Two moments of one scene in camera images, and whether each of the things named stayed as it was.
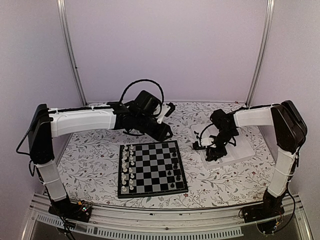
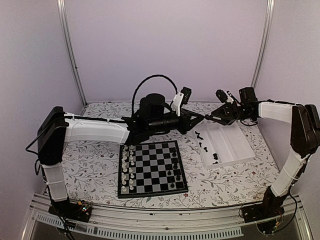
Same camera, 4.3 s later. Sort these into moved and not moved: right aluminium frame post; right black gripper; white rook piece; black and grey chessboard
Moved: right black gripper
Not moved: white rook piece; right aluminium frame post; black and grey chessboard
